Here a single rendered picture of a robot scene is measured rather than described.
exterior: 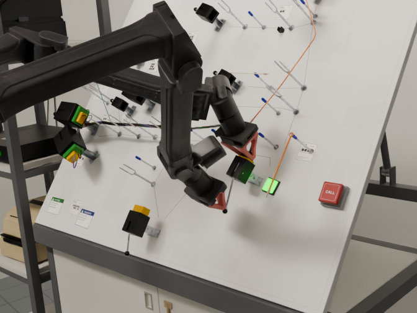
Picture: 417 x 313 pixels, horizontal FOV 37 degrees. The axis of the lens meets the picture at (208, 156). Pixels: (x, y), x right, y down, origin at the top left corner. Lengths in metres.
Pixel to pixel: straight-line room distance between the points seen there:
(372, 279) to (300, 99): 0.53
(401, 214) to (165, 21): 2.77
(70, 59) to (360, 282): 1.09
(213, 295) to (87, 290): 0.66
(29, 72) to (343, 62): 0.96
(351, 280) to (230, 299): 0.37
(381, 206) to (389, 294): 2.01
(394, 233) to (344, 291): 1.99
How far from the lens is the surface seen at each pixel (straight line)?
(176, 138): 1.29
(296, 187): 1.59
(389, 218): 3.69
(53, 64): 0.98
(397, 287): 1.76
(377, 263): 1.90
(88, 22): 4.18
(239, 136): 1.54
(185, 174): 1.41
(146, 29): 1.01
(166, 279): 1.76
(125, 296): 2.02
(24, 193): 2.30
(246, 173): 1.61
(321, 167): 1.58
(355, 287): 1.76
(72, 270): 2.23
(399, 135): 3.51
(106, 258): 1.96
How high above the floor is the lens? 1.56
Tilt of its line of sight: 14 degrees down
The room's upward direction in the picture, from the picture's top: 4 degrees counter-clockwise
